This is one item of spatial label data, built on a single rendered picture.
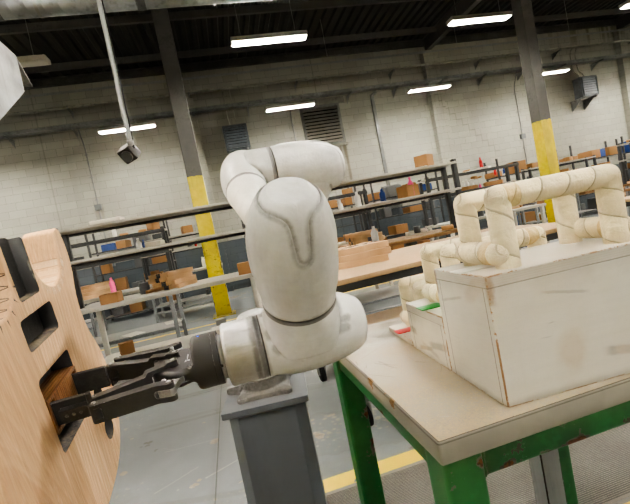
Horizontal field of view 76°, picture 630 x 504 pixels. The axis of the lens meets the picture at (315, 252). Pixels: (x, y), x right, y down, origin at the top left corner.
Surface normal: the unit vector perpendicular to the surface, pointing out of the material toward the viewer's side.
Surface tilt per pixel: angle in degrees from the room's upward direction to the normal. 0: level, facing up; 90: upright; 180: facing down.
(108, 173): 90
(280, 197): 43
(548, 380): 90
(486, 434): 90
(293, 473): 90
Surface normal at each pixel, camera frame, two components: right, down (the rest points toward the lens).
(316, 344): 0.31, 0.48
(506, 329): 0.15, 0.02
